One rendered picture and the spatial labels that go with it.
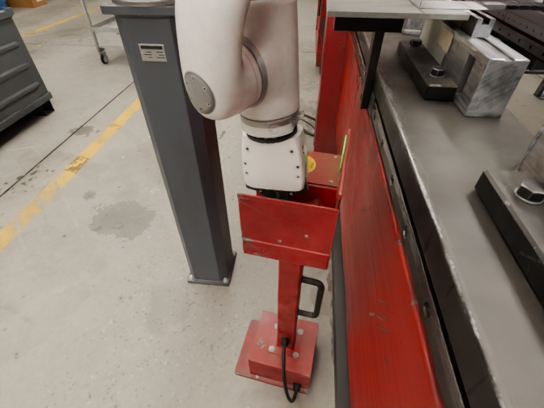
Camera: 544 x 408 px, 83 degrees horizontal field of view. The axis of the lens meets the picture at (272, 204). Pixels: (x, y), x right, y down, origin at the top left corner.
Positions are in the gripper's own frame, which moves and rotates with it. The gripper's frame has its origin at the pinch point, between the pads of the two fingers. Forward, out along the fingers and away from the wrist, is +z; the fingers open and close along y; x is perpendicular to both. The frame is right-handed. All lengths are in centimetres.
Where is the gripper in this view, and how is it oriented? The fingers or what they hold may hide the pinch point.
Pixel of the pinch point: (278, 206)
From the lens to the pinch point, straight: 55.0
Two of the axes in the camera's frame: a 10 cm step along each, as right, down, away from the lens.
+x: -2.5, 6.5, -7.2
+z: 0.8, 7.5, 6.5
